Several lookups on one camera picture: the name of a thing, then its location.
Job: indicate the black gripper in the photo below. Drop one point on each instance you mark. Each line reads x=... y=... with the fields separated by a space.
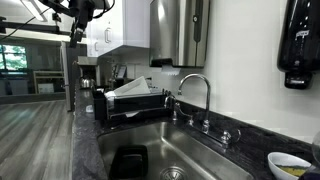
x=81 y=21

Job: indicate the black plastic lunchbox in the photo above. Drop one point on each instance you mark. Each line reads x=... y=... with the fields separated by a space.
x=128 y=163

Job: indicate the chrome sink faucet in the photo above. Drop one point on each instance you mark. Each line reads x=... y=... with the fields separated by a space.
x=208 y=103

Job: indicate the stainless steel sink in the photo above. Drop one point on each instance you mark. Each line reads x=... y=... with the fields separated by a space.
x=186 y=146

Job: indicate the sink drain strainer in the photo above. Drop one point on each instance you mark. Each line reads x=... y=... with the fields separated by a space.
x=172 y=175

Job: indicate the black overhead boom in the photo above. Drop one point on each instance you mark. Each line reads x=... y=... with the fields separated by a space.
x=56 y=6

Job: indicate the black horizontal beam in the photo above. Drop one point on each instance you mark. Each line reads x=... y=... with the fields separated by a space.
x=33 y=27

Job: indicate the steel kettle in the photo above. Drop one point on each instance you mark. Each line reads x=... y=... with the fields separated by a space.
x=86 y=83

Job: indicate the ceiling light fixture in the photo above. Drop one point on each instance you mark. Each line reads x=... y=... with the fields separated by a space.
x=33 y=10

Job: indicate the small framed sign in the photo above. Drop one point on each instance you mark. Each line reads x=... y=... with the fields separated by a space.
x=121 y=71

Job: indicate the white shelf unit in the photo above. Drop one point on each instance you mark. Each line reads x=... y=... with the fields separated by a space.
x=45 y=88

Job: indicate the window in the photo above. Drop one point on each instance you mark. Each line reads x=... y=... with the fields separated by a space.
x=15 y=60

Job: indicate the small clear lid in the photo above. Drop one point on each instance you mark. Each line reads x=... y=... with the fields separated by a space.
x=89 y=108

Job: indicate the black utensil caddy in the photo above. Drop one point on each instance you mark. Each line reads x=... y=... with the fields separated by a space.
x=100 y=106

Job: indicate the white paper towel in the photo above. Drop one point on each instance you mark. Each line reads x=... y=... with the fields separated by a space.
x=170 y=70

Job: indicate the steel paper towel dispenser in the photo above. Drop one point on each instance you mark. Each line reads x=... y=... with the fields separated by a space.
x=180 y=33

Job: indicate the white bowl with food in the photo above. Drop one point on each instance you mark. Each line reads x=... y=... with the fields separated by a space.
x=283 y=160

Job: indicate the black wall soap dispenser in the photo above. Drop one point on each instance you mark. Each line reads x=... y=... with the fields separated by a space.
x=300 y=40

